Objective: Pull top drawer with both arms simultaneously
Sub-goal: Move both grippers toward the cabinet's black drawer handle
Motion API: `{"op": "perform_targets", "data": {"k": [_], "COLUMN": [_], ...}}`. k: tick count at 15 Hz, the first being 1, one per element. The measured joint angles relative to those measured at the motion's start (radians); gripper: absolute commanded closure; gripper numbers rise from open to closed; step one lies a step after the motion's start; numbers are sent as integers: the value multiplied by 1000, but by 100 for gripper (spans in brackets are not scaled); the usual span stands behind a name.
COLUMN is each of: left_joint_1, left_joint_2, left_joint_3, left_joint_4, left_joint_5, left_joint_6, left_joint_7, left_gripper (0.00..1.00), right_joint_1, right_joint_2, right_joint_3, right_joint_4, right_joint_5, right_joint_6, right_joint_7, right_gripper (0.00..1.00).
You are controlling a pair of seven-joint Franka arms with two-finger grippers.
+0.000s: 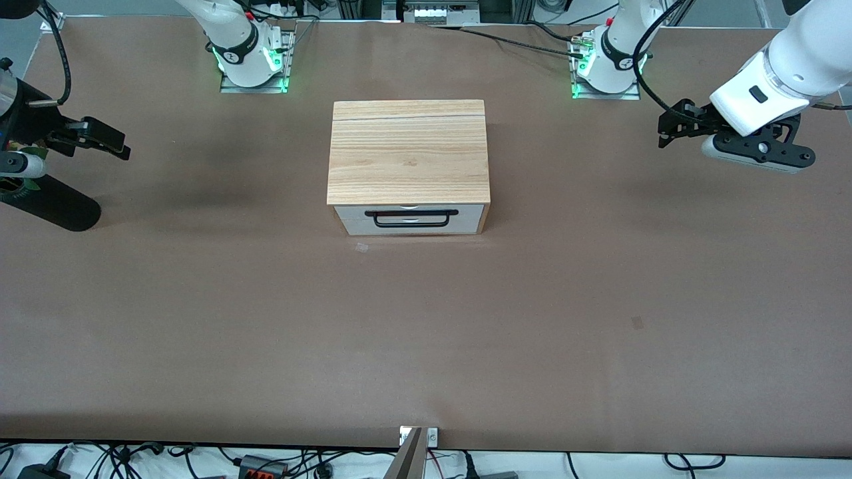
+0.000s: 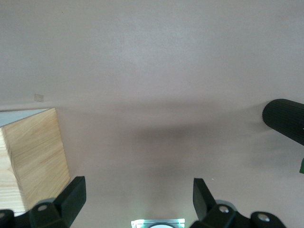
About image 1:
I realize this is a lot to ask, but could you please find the wooden drawer cabinet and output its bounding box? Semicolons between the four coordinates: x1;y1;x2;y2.
326;100;492;237

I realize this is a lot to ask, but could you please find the black plant pot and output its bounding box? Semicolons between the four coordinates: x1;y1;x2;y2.
0;177;102;233

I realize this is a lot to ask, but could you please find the brown table cover mat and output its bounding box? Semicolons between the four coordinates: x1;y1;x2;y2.
0;15;852;460

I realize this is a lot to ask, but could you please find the grey power strip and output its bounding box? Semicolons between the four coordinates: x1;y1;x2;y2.
398;0;481;26

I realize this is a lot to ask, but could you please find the black orange connector box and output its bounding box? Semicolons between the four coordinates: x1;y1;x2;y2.
238;454;289;479

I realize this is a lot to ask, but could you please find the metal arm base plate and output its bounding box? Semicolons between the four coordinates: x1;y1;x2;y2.
220;29;296;94
570;39;642;101

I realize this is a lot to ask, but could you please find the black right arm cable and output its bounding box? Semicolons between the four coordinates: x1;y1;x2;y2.
37;0;73;107

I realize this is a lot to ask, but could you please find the black left camera bracket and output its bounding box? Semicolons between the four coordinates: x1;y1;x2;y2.
731;114;817;168

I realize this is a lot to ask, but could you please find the thick black braided cable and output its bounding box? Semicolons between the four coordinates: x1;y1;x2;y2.
426;25;588;61

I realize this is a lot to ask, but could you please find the black tangled cable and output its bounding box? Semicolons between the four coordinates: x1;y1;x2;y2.
83;442;167;479

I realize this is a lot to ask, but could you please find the black looped cable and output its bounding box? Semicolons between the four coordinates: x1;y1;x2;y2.
664;453;727;471

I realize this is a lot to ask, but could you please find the small metal mounting bracket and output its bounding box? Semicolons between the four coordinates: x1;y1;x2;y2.
399;426;439;448

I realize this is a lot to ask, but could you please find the beige camera mount strut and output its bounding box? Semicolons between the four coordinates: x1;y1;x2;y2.
382;426;427;479

